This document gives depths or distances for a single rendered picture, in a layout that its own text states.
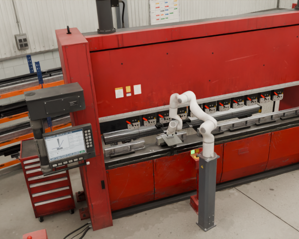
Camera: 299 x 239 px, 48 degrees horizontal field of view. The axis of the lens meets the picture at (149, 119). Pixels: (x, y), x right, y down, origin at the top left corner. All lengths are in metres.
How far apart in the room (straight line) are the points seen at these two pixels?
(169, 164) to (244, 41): 1.73
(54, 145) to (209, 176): 1.68
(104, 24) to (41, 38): 4.19
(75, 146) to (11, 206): 2.10
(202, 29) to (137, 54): 0.79
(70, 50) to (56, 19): 4.42
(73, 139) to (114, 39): 1.10
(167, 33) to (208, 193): 1.83
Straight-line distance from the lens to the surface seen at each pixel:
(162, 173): 4.24
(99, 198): 4.05
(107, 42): 3.50
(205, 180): 3.79
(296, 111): 5.09
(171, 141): 3.98
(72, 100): 3.06
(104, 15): 3.53
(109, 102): 3.71
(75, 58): 3.28
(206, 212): 4.08
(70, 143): 3.21
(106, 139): 4.21
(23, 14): 7.47
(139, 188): 4.25
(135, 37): 3.56
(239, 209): 4.59
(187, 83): 3.94
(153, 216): 4.43
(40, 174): 4.20
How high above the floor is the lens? 2.99
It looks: 26 degrees down
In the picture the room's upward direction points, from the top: 3 degrees counter-clockwise
